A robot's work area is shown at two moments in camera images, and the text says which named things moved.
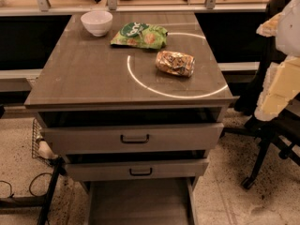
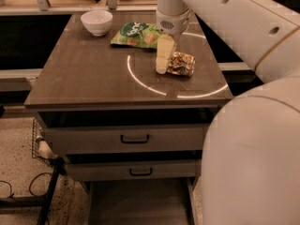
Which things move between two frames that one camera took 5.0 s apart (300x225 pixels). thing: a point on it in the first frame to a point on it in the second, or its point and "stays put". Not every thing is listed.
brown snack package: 175,63 stays put
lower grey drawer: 136,170 stays put
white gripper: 290,32 to 173,23
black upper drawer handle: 135,142 stays put
